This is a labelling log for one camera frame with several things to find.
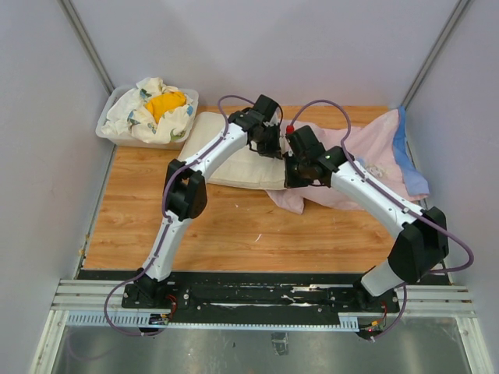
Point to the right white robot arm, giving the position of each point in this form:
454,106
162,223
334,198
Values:
419,241

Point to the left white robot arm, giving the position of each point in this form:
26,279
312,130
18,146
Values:
185,192

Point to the orange cloth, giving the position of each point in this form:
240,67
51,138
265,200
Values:
169,101

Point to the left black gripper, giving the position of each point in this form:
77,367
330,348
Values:
274,150

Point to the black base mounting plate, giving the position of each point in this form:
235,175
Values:
272,299

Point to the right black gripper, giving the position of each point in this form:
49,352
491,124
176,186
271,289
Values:
288,180

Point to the grey slotted cable duct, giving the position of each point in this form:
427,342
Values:
145,320

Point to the cream patterned crumpled cloth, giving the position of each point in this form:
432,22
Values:
125,120

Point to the cream bear print pillow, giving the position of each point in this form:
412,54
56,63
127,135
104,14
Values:
244,169

